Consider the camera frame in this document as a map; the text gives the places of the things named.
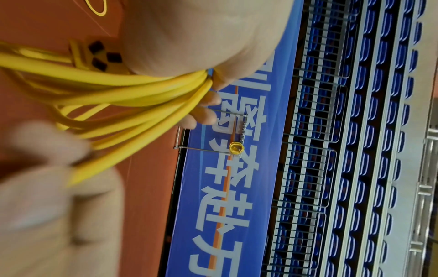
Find person's right hand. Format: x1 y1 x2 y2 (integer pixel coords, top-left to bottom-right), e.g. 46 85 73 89
0 120 128 277

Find person's left hand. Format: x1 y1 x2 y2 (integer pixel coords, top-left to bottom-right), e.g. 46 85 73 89
120 0 295 131

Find metal rack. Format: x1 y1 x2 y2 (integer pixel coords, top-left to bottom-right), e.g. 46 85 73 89
172 116 248 156

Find blue banner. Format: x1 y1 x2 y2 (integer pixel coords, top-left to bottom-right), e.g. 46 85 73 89
164 0 305 277

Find rows of blue seats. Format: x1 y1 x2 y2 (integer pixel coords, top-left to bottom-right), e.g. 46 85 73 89
263 0 438 277

